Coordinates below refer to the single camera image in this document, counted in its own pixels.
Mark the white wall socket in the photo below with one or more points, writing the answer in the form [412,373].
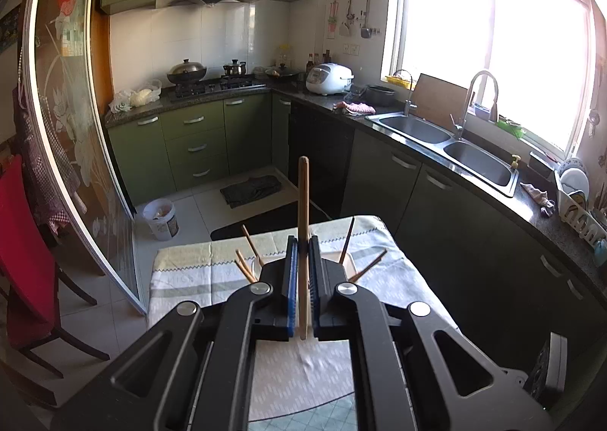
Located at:
[352,49]

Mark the black wok with lid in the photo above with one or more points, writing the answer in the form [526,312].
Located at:
[186,72]

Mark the black sill box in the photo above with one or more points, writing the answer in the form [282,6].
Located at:
[543,164]

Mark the dark floor cloth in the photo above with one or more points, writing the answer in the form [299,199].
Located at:
[251,191]

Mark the black cooking pot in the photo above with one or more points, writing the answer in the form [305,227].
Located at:
[379,96]

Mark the teal checked table mat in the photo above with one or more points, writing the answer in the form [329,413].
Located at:
[303,414]

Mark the dark lower cabinets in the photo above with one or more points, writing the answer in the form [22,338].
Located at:
[427,222]

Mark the pink dishcloth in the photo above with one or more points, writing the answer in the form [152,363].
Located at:
[354,108]

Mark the flower-etched glass sliding door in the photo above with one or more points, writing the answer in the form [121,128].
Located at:
[90,127]

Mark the crumpled grey dishcloth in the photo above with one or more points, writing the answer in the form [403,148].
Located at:
[538,196]

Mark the black gas stove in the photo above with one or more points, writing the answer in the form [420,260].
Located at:
[213,87]

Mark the green lower cabinets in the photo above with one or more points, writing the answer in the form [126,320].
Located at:
[194,146]

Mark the hanging wall utensils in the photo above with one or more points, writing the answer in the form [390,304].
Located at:
[353,18]

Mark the steel double sink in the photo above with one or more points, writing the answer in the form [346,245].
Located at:
[474,160]

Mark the green sill item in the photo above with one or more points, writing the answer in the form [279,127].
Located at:
[512,127]

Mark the wooden chopstick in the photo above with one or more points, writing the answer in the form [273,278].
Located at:
[244,272]
[348,236]
[363,272]
[303,203]
[246,265]
[372,260]
[251,243]

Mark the yellow soap dispenser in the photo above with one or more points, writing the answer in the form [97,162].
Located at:
[515,161]

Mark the condiment bottles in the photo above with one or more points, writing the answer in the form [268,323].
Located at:
[317,62]

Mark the small steel faucet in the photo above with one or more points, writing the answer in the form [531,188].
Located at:
[408,103]

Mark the tall steel faucet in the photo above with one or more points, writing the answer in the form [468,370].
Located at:
[467,99]

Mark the wooden cutting board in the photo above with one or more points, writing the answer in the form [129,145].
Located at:
[438,99]

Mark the white plastic bucket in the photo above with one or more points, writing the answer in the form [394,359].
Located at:
[161,220]

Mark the white rice cooker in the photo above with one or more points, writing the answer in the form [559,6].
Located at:
[329,79]

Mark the red covered wooden chair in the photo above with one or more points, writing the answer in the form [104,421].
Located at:
[23,246]

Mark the white dish rack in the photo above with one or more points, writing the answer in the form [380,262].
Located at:
[578,203]

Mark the black pan with lid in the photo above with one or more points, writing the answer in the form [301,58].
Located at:
[282,73]

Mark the white plastic bag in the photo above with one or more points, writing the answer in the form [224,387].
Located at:
[135,98]

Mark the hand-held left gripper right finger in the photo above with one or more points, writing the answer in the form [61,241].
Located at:
[315,288]

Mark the kitchen window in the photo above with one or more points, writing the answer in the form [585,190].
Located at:
[488,51]

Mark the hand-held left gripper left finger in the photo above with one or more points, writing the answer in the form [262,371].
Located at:
[291,288]

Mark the small steel pot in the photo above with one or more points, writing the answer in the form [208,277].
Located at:
[234,68]

